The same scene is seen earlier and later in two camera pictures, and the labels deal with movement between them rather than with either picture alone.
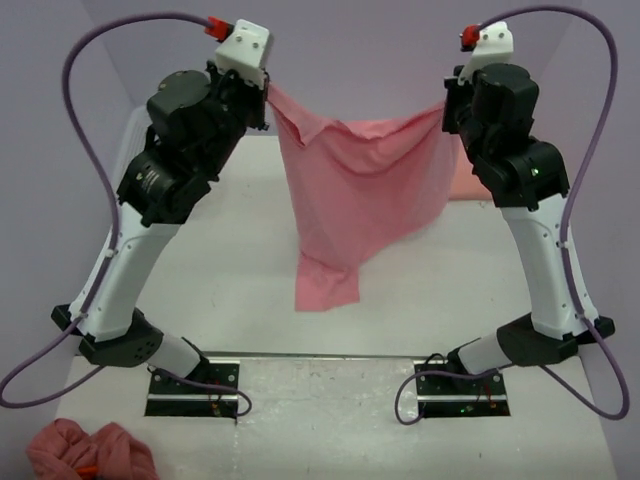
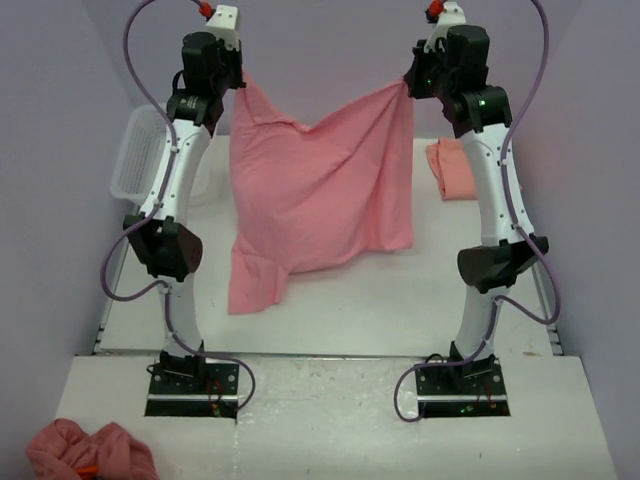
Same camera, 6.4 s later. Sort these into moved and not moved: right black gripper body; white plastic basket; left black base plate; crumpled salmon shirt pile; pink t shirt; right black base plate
Moved: pink t shirt; right black gripper body
Not moved: white plastic basket; left black base plate; crumpled salmon shirt pile; right black base plate
